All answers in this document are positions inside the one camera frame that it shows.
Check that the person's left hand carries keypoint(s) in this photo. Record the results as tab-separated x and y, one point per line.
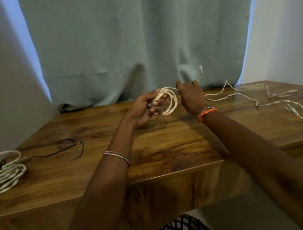
140	111

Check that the person's left forearm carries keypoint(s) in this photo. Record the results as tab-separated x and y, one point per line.
106	184

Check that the wooden desk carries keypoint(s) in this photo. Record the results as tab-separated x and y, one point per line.
165	151

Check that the black twist ties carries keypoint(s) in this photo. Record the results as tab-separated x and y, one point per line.
2	163

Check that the person's right hand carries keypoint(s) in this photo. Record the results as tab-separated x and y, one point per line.
193	98

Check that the wooden drawer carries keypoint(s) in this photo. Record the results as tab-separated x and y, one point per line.
293	151

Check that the long black twist tie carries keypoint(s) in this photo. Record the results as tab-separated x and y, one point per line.
58	151

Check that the short black twist tie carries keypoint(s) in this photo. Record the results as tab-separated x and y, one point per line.
82	149

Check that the silver beaded bangle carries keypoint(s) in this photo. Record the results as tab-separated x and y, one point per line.
116	155

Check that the person's right forearm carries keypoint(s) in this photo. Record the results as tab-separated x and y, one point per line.
255	151

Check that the teal fabric curtain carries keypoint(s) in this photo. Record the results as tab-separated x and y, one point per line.
142	35

